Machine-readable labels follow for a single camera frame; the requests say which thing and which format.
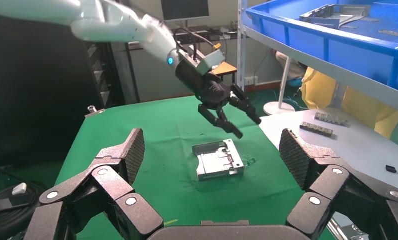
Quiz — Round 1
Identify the small metal connector strip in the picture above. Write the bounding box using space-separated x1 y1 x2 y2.
299 121 334 138
314 111 351 128

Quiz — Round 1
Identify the black partition screen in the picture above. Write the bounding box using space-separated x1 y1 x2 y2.
0 13 102 167

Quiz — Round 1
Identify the blue plastic bin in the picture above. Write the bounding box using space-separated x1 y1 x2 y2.
245 0 398 97

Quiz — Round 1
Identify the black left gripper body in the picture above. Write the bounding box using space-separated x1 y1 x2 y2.
175 52 233 111

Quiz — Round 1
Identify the green table cloth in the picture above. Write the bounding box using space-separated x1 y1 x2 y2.
54 95 335 240

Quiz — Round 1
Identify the black coiled cable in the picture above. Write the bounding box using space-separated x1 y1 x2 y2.
0 182 47 240

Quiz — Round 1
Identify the white plug adapter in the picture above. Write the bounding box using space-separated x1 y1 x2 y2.
11 182 28 196

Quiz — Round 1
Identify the sheet metal bracket part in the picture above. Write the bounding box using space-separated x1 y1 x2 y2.
299 3 372 31
191 138 245 182

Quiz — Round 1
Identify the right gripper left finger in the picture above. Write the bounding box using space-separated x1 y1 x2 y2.
23 128 165 240

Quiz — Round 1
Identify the dark computer monitor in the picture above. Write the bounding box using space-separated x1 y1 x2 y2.
160 0 210 22

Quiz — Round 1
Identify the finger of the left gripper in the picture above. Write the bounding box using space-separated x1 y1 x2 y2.
229 84 262 126
197 104 244 140

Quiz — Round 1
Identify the white shelf upright post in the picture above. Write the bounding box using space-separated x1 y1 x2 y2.
237 0 249 92

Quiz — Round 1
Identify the white round stand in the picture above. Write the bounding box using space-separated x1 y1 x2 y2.
263 56 296 117

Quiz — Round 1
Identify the yellow bag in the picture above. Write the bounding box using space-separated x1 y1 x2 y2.
300 66 398 140

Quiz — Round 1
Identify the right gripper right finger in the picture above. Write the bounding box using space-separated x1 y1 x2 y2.
279 128 398 240

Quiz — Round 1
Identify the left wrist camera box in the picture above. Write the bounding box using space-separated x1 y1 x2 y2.
194 49 226 76

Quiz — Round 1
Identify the orange wooden desk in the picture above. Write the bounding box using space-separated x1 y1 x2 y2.
212 61 238 84

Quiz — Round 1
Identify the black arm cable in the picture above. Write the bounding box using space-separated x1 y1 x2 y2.
172 28 216 61

